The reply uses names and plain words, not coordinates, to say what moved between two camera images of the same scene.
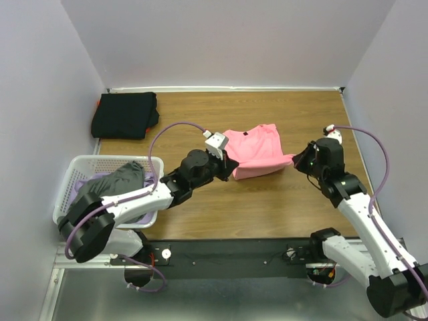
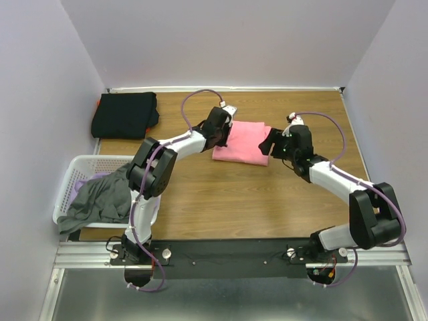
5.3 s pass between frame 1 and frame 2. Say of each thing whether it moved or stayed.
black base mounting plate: stayed
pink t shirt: moved
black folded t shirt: stayed
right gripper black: moved
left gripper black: moved
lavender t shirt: stayed
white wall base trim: stayed
